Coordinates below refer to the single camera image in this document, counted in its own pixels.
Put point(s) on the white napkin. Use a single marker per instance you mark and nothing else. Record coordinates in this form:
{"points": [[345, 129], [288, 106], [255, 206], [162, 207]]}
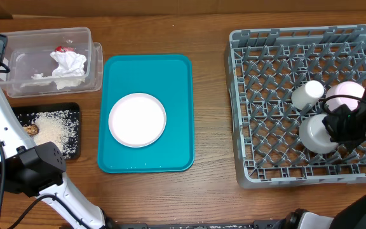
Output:
{"points": [[69, 73]]}

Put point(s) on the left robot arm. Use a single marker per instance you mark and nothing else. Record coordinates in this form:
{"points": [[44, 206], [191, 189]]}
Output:
{"points": [[39, 171]]}

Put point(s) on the large white plate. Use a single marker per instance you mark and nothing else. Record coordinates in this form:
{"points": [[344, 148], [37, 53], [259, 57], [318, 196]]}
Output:
{"points": [[137, 120]]}

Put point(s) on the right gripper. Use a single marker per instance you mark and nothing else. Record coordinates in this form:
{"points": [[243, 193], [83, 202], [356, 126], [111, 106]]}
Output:
{"points": [[338, 128]]}

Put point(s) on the brown food scrap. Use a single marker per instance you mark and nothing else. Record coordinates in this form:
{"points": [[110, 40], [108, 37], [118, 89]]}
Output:
{"points": [[32, 130]]}

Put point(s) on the red snack wrapper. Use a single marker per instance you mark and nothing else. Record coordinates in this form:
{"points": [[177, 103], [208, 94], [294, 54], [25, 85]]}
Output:
{"points": [[64, 49]]}

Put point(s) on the teal serving tray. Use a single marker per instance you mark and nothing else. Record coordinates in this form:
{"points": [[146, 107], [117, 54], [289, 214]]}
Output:
{"points": [[167, 77]]}

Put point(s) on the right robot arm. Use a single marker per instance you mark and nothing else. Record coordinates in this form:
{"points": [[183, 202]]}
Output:
{"points": [[354, 216]]}

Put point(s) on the small white plate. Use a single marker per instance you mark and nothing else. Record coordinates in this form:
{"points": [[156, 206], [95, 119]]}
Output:
{"points": [[344, 88]]}

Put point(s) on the rice leftovers pile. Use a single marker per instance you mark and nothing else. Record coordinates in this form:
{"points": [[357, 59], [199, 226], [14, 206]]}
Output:
{"points": [[60, 127]]}

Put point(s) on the grey dishwasher rack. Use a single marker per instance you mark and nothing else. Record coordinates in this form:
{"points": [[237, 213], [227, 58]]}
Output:
{"points": [[264, 67]]}

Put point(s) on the grey metal bowl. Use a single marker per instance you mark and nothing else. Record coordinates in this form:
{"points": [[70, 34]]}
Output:
{"points": [[314, 136]]}

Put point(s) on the black plastic tray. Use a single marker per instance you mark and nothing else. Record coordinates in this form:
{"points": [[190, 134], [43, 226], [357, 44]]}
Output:
{"points": [[50, 107]]}

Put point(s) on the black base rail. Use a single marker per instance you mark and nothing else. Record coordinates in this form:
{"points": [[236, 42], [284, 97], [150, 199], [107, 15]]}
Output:
{"points": [[258, 224]]}

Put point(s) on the white paper cup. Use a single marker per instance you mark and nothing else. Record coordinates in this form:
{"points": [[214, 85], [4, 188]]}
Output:
{"points": [[308, 93]]}

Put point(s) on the clear plastic storage bin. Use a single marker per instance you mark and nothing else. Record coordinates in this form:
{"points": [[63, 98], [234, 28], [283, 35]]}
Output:
{"points": [[28, 53]]}

